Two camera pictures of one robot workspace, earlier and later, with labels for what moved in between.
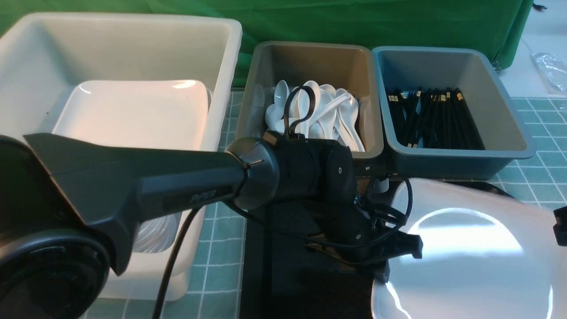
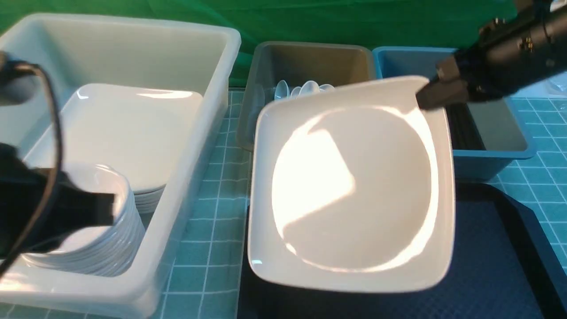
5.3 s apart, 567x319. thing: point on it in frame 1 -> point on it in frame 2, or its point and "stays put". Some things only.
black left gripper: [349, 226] -> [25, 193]
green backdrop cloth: [494, 25] stays put
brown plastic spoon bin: [351, 67] stays put
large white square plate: [488, 253] -> [352, 189]
